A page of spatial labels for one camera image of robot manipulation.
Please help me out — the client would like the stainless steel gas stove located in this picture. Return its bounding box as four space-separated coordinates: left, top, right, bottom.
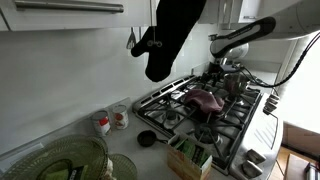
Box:
133 75 283 180

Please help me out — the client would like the red labelled tin can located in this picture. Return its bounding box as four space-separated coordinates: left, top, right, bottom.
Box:
91 110 111 137

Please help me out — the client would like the small black cast-iron pan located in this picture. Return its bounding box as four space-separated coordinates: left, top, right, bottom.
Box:
137 130 168 147

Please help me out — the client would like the white upper cabinet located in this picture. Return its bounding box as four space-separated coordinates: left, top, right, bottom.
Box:
0 0 160 31

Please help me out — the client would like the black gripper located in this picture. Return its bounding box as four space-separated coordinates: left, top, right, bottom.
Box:
213 58 243 74

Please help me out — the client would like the small green wire basket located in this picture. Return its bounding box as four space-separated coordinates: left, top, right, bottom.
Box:
109 154 138 180

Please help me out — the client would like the pink cloth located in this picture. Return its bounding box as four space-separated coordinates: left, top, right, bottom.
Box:
184 89 225 113

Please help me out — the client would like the black oven mitt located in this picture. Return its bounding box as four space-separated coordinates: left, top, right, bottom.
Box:
131 0 207 82

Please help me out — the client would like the large green wire basket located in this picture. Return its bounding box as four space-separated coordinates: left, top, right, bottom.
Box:
1 135 108 180

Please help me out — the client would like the hanging metal spatula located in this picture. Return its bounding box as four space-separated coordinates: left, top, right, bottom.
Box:
126 27 136 49

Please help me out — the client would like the orange tea box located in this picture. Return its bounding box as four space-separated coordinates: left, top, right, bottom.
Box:
167 134 212 180

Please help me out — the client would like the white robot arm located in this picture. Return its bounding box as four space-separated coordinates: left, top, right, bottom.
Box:
210 0 320 64

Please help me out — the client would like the stainless steel pot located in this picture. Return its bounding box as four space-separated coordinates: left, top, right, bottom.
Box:
223 73 249 96

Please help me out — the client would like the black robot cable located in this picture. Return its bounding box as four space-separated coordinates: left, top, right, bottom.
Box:
239 31 320 89

